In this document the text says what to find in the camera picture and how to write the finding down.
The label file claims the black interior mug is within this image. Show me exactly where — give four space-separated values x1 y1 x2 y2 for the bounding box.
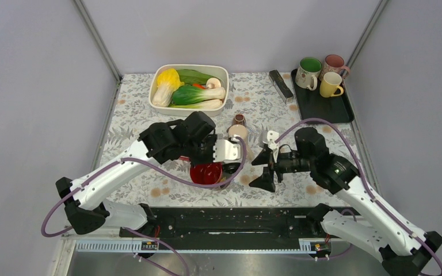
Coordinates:
189 162 241 185

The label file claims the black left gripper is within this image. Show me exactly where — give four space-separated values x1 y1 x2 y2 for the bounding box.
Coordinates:
184 134 224 168

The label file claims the white napa cabbage toy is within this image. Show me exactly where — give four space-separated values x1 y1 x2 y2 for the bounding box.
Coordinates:
152 68 184 107

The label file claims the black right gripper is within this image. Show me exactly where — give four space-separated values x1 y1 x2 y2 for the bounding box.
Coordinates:
249 147 314 192

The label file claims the black tray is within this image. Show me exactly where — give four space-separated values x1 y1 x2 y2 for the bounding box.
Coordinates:
291 69 355 124

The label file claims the mushroom toy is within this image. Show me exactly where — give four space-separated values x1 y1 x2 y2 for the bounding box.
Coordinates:
205 78 222 89

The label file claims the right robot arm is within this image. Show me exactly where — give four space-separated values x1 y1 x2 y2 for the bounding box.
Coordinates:
249 127 442 275

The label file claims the cream christmas mug green inside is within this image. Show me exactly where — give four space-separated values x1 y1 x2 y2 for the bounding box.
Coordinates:
295 57 322 91

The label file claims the black rectangular box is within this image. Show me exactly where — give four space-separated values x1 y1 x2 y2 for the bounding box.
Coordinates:
269 70 294 104

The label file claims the green leaf vegetable toy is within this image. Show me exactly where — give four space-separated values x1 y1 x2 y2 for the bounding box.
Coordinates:
177 69 214 85

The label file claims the small brown mug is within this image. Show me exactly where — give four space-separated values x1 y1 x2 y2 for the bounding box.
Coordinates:
232 113 246 126

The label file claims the white vegetable tray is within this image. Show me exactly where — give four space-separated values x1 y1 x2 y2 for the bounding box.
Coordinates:
148 64 230 117

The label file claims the yellow mug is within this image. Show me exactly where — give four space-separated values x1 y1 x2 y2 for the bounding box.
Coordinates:
319 72 345 98

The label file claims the tall floral beige mug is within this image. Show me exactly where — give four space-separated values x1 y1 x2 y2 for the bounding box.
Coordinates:
227 124 250 151

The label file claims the green leek stalk toy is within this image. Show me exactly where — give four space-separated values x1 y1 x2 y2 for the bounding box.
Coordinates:
175 99 223 110

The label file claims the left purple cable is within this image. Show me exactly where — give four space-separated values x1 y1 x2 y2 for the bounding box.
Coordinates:
40 136 247 276

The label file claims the floral tablecloth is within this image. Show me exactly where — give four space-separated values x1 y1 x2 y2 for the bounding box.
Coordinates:
100 72 345 207

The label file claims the green bok choy toy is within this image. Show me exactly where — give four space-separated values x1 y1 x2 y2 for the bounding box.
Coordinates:
170 85 226 106

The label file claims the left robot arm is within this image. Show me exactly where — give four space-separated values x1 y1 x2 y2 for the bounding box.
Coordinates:
56 112 216 236

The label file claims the pink ghost pattern mug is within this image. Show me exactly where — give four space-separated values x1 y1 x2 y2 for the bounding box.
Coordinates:
318 54 350 81

